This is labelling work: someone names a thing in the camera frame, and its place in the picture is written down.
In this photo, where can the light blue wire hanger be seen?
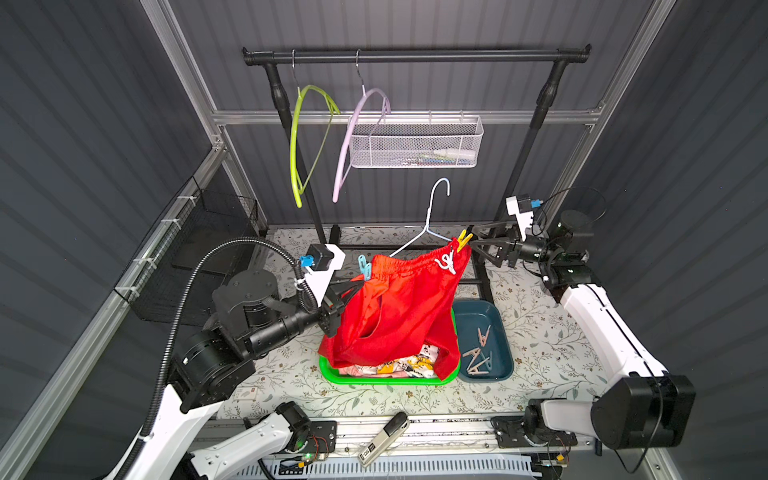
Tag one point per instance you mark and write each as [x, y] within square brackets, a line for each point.
[426, 229]

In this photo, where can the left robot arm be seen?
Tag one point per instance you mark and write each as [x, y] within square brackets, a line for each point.
[196, 377]

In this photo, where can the white wire wall basket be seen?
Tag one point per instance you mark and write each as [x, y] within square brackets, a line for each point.
[400, 142]

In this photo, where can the yellow clothespin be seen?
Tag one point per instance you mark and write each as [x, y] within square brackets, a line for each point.
[463, 239]

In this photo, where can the salmon clothespin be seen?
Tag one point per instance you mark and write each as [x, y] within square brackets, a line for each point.
[483, 336]

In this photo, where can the black wire wall basket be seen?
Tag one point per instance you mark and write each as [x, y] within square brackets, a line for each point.
[206, 218]

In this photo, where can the red shorts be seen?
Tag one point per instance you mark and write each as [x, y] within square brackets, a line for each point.
[406, 304]

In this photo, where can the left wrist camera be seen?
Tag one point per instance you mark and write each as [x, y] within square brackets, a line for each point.
[319, 265]

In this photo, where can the pink clothespin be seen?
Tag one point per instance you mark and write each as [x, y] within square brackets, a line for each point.
[473, 353]

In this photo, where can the silver black handheld device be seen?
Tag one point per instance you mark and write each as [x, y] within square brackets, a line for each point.
[391, 431]

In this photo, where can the dark teal tray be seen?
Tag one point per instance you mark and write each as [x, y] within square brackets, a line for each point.
[471, 314]

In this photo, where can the teal clothespin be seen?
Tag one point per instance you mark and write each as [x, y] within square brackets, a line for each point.
[485, 365]

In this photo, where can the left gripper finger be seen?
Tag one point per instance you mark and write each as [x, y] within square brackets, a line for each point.
[343, 296]
[346, 285]

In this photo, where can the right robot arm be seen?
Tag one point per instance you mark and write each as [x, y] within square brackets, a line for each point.
[644, 406]

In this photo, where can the black clothes rack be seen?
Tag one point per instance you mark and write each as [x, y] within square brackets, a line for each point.
[559, 58]

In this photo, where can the comic print shorts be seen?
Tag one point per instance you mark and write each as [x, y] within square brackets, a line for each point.
[420, 366]

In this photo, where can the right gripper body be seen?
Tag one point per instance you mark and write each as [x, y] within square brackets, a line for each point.
[509, 246]

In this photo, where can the pink tie-dye shorts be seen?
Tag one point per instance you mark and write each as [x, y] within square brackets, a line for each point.
[357, 371]

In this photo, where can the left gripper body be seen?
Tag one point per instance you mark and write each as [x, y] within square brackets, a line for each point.
[330, 310]

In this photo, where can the blue clothespin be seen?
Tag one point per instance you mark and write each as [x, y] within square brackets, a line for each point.
[365, 267]

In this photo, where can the beige clothespin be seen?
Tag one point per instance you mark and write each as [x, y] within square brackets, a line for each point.
[471, 370]

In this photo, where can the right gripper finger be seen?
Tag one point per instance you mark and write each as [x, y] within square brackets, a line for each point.
[489, 250]
[490, 230]

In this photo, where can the green plastic basket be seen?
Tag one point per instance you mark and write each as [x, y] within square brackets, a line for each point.
[331, 375]

